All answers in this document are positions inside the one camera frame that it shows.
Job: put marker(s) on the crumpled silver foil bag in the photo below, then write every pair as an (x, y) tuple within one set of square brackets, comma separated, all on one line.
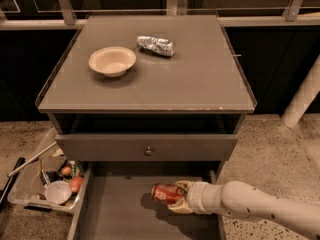
[(160, 46)]

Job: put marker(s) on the grey stick over bin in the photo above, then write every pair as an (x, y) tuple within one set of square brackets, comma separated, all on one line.
[(32, 159)]

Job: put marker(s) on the metal window frame rail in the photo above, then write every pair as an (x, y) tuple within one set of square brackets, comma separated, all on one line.
[(71, 14)]

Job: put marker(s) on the open middle drawer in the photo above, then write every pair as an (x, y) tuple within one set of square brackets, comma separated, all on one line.
[(116, 203)]

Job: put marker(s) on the grey drawer cabinet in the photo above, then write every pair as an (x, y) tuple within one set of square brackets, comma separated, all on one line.
[(201, 89)]

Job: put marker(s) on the closed top drawer with knob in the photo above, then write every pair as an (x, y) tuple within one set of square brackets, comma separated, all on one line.
[(147, 147)]

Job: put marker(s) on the white diagonal support pole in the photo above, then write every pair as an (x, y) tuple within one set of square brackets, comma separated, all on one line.
[(304, 96)]

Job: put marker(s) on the white ribbed gripper body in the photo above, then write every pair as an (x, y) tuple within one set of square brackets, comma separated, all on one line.
[(197, 196)]

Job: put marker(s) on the red coke can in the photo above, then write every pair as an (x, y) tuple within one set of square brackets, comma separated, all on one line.
[(167, 193)]

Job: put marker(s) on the clear plastic storage bin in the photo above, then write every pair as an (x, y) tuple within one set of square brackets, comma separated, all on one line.
[(32, 181)]

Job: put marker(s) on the black flat object on floor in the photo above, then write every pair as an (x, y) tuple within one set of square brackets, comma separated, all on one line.
[(10, 181)]

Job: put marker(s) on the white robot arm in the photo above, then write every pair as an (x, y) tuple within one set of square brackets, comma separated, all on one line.
[(240, 200)]

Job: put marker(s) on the white plastic bowl in bin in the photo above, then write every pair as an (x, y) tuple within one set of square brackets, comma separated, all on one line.
[(58, 192)]

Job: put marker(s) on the red apple in bin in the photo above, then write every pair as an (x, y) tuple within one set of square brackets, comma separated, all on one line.
[(75, 184)]

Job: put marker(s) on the beige paper bowl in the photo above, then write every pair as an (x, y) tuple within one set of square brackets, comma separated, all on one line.
[(112, 61)]

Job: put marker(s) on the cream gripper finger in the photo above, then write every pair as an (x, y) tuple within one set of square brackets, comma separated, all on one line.
[(184, 184), (180, 207)]

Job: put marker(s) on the orange fruit in bin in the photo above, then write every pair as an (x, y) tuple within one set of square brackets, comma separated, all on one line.
[(66, 171)]

